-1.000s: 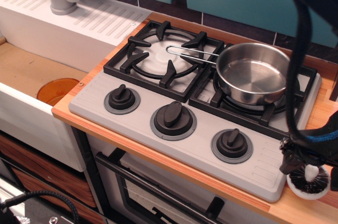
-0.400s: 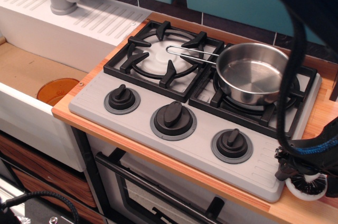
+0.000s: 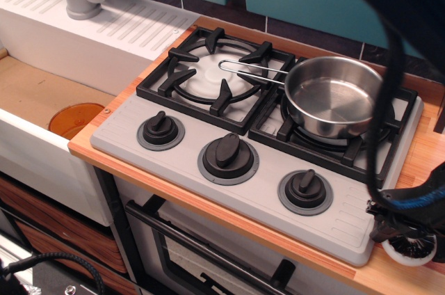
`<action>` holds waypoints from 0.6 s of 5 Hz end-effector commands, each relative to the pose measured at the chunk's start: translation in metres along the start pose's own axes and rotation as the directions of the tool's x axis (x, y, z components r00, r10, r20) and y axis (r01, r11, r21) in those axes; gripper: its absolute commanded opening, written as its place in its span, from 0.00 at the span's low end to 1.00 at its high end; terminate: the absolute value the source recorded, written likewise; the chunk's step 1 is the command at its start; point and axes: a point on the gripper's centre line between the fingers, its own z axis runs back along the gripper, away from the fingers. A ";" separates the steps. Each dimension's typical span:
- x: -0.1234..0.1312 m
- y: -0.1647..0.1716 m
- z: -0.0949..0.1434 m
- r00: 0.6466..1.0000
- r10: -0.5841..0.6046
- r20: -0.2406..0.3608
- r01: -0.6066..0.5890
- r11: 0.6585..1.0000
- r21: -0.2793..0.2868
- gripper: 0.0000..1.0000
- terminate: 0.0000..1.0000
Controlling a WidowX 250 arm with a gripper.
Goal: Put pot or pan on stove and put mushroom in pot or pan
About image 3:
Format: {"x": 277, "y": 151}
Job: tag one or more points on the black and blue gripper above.
{"x": 414, "y": 213}

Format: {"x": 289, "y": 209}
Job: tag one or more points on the white brown toy mushroom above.
{"x": 411, "y": 252}

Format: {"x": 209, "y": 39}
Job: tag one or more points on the stainless steel pot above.
{"x": 328, "y": 96}

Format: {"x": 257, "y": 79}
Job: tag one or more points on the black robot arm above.
{"x": 421, "y": 23}

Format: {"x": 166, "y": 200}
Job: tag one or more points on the black right stove knob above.
{"x": 305, "y": 193}

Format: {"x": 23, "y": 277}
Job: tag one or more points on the black stove knob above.
{"x": 161, "y": 132}
{"x": 228, "y": 161}
{"x": 305, "y": 193}

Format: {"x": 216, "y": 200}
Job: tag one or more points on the grey toy stove top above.
{"x": 342, "y": 231}

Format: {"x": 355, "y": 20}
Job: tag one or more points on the black middle stove knob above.
{"x": 228, "y": 161}

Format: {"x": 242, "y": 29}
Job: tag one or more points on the black left stove knob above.
{"x": 161, "y": 132}

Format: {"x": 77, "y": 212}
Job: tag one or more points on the black left burner grate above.
{"x": 217, "y": 78}

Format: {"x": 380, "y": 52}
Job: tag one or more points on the orange plastic drain disc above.
{"x": 69, "y": 121}

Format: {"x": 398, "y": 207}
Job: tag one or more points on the wooden drawer front upper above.
{"x": 67, "y": 224}

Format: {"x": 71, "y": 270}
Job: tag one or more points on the wooden drawer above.
{"x": 42, "y": 243}
{"x": 67, "y": 224}

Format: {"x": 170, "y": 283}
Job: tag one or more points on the wooden drawer front lower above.
{"x": 42, "y": 243}

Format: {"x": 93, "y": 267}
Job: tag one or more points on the white toy sink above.
{"x": 49, "y": 62}

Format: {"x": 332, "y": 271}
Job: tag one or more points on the white oven door black handle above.
{"x": 197, "y": 265}

